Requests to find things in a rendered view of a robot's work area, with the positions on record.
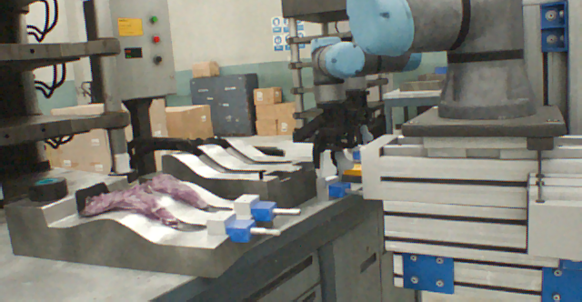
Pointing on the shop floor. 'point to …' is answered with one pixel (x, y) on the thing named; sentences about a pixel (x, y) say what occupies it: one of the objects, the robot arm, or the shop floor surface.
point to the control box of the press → (138, 62)
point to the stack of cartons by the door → (274, 113)
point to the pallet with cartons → (189, 122)
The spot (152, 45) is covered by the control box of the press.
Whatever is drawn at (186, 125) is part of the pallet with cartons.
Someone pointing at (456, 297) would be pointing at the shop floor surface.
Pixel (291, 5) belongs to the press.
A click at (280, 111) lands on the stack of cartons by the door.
